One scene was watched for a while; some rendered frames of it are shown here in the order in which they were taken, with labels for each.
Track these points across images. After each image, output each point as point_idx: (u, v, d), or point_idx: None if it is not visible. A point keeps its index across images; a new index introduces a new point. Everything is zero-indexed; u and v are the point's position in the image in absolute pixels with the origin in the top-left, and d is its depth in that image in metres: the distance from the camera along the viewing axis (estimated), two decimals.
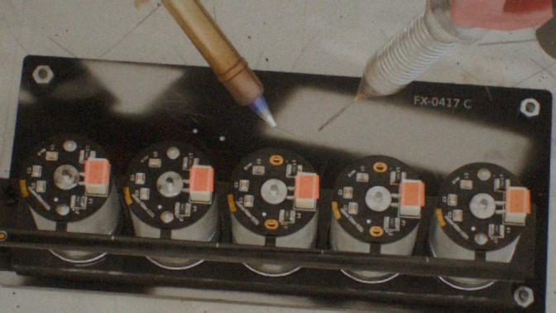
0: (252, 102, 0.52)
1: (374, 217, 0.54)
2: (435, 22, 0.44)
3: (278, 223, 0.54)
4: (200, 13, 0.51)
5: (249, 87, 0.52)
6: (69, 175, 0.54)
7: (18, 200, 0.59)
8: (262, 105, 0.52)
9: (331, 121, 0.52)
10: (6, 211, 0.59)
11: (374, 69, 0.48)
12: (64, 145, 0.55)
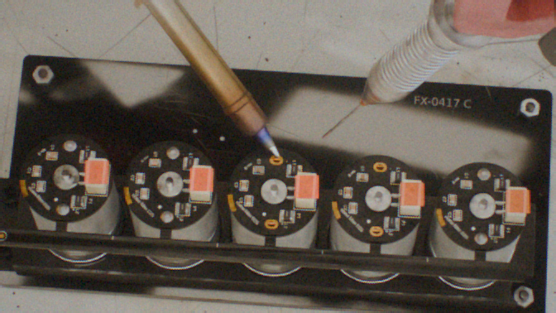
0: (257, 133, 0.54)
1: (374, 217, 0.54)
2: (438, 30, 0.44)
3: (278, 223, 0.54)
4: (207, 49, 0.54)
5: (253, 119, 0.54)
6: (69, 175, 0.54)
7: (18, 200, 0.59)
8: (266, 137, 0.54)
9: (335, 128, 0.52)
10: (6, 211, 0.59)
11: (377, 77, 0.48)
12: (64, 145, 0.55)
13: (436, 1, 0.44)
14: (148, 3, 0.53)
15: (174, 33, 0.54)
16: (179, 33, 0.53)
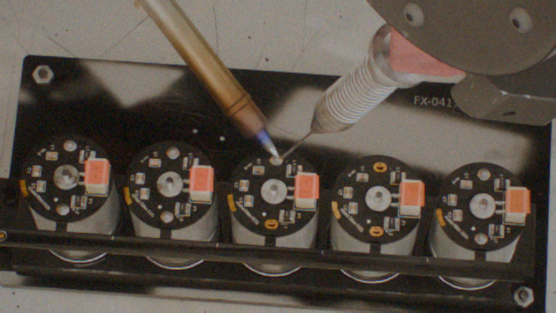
0: (256, 135, 0.54)
1: (374, 217, 0.54)
2: (376, 68, 0.47)
3: (278, 223, 0.54)
4: (205, 50, 0.54)
5: (252, 121, 0.54)
6: (69, 175, 0.54)
7: (18, 200, 0.59)
8: (266, 138, 0.54)
9: (292, 150, 0.54)
10: (6, 211, 0.59)
11: (323, 109, 0.50)
12: (64, 145, 0.55)
13: (375, 40, 0.47)
14: (146, 6, 0.53)
15: (172, 36, 0.54)
16: (177, 36, 0.53)
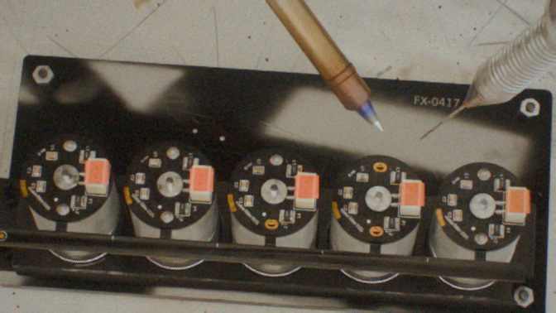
0: (361, 107, 0.52)
1: (374, 217, 0.54)
2: (554, 31, 0.44)
3: (278, 223, 0.54)
4: (309, 18, 0.51)
5: (357, 93, 0.52)
6: (69, 175, 0.54)
7: (18, 200, 0.59)
8: (370, 111, 0.52)
9: (434, 129, 0.52)
10: (6, 211, 0.59)
11: (485, 79, 0.48)
12: (64, 145, 0.55)
13: (552, 2, 0.44)
14: None
15: (275, 2, 0.51)
16: (280, 2, 0.51)
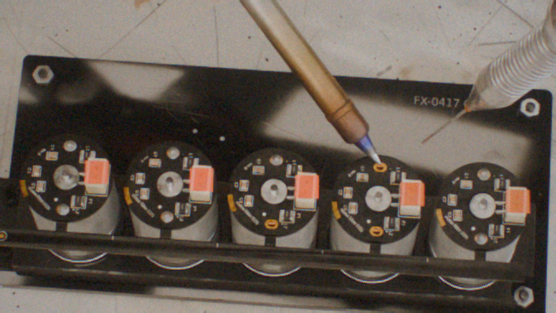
0: (359, 141, 0.54)
1: (374, 217, 0.54)
2: None
3: (278, 223, 0.54)
4: (310, 56, 0.54)
5: (356, 127, 0.54)
6: (69, 175, 0.54)
7: (18, 200, 0.59)
8: (368, 144, 0.54)
9: (436, 133, 0.52)
10: (6, 211, 0.59)
11: (486, 83, 0.48)
12: (64, 145, 0.55)
13: (553, 7, 0.44)
14: (251, 11, 0.53)
15: (277, 40, 0.53)
16: (283, 40, 0.53)
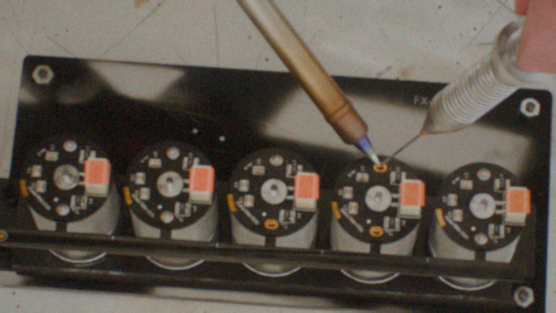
0: (358, 142, 0.54)
1: (374, 217, 0.54)
2: (501, 67, 0.46)
3: (278, 223, 0.54)
4: (309, 57, 0.54)
5: (354, 127, 0.54)
6: (69, 175, 0.54)
7: (18, 200, 0.59)
8: (367, 145, 0.54)
9: (395, 156, 0.54)
10: (6, 211, 0.59)
11: (439, 109, 0.50)
12: (64, 145, 0.55)
13: (500, 39, 0.47)
14: (250, 12, 0.53)
15: (275, 42, 0.53)
16: (280, 41, 0.53)
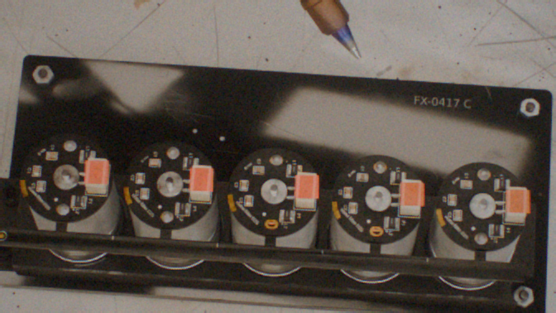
0: (337, 31, 0.49)
1: (374, 217, 0.54)
2: None
3: (278, 223, 0.54)
4: None
5: (333, 16, 0.48)
6: (69, 175, 0.54)
7: (18, 200, 0.59)
8: (347, 36, 0.49)
9: None
10: (6, 211, 0.59)
11: None
12: (64, 145, 0.55)
13: None
14: None
15: None
16: None
